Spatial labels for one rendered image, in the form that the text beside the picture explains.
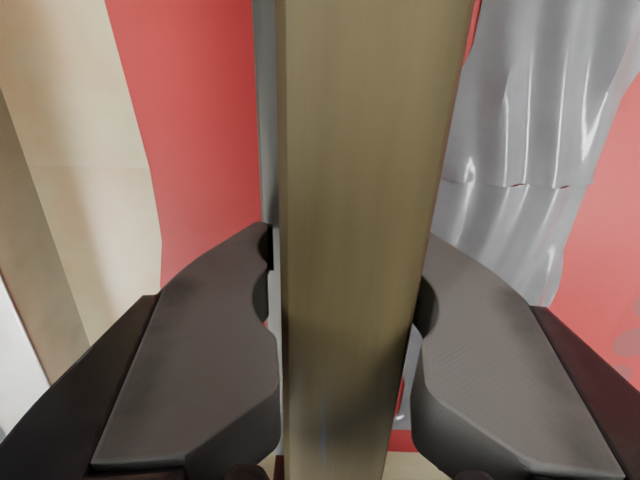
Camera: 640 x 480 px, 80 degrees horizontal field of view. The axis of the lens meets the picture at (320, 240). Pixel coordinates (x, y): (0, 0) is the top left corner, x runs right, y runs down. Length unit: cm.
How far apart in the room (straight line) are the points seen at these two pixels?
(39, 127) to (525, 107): 20
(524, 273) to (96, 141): 21
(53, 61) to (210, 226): 9
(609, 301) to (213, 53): 23
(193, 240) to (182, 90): 7
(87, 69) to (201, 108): 5
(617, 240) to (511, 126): 9
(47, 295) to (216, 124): 12
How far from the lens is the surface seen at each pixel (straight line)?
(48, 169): 22
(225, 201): 19
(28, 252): 22
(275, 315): 17
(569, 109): 19
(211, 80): 17
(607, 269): 25
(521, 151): 19
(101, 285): 24
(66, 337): 25
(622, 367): 31
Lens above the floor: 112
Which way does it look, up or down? 61 degrees down
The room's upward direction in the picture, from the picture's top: 179 degrees counter-clockwise
